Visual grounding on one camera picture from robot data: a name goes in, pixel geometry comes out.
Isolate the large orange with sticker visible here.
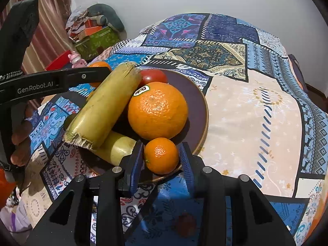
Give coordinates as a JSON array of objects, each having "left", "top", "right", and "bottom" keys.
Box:
[{"left": 128, "top": 81, "right": 189, "bottom": 140}]

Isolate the blue patchwork printed blanket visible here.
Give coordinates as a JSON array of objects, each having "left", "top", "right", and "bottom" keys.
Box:
[{"left": 15, "top": 13, "right": 328, "bottom": 246}]

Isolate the long yellow-green sugarcane piece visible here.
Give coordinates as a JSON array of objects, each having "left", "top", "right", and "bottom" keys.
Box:
[{"left": 63, "top": 61, "right": 142, "bottom": 151}]

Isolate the brown round plate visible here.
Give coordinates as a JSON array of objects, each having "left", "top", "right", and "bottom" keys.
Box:
[{"left": 77, "top": 68, "right": 209, "bottom": 183}]

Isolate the person's left hand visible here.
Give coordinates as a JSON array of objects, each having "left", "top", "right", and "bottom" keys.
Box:
[{"left": 11, "top": 105, "right": 34, "bottom": 167}]

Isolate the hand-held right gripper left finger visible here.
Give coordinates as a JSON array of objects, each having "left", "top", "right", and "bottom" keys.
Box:
[{"left": 26, "top": 141, "right": 144, "bottom": 246}]

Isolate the pale crumpled cloth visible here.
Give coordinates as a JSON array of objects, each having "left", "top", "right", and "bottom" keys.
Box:
[{"left": 0, "top": 205, "right": 32, "bottom": 237}]

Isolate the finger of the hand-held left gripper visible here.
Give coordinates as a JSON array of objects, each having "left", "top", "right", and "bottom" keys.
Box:
[{"left": 58, "top": 67, "right": 111, "bottom": 93}]

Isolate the grey cushion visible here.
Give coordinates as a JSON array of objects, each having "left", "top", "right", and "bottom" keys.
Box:
[{"left": 87, "top": 3, "right": 125, "bottom": 32}]

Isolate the brown striped curtain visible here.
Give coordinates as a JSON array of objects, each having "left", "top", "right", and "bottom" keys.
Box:
[{"left": 5, "top": 0, "right": 73, "bottom": 79}]

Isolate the small mandarin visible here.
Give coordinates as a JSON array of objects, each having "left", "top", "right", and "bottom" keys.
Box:
[{"left": 143, "top": 137, "right": 179, "bottom": 175}]

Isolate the dark purple bag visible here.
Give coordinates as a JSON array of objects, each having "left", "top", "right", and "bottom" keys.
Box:
[{"left": 288, "top": 54, "right": 308, "bottom": 91}]

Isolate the red tomato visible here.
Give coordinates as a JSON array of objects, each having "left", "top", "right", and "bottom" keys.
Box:
[{"left": 138, "top": 69, "right": 168, "bottom": 89}]

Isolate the plain orange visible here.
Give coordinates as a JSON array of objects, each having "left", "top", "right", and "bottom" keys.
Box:
[{"left": 87, "top": 61, "right": 112, "bottom": 88}]

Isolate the orange box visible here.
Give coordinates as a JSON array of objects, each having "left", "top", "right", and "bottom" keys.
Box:
[{"left": 78, "top": 25, "right": 103, "bottom": 41}]

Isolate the green patterned box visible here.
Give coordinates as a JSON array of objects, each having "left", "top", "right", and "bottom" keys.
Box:
[{"left": 75, "top": 27, "right": 121, "bottom": 60}]

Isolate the floral cloth pile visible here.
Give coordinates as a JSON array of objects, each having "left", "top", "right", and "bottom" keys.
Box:
[{"left": 65, "top": 6, "right": 91, "bottom": 39}]

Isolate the wooden door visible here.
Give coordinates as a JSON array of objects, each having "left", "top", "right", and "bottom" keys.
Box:
[{"left": 304, "top": 0, "right": 328, "bottom": 108}]

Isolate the pink toy figure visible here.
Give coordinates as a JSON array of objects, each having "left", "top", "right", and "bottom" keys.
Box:
[{"left": 69, "top": 52, "right": 88, "bottom": 68}]

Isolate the dark red jujube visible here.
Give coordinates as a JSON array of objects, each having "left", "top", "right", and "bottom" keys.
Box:
[{"left": 177, "top": 213, "right": 197, "bottom": 237}]

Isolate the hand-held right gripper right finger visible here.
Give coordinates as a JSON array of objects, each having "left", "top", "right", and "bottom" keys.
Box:
[{"left": 179, "top": 142, "right": 296, "bottom": 246}]

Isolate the red box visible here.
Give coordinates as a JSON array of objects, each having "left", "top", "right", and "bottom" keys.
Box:
[{"left": 45, "top": 50, "right": 75, "bottom": 71}]

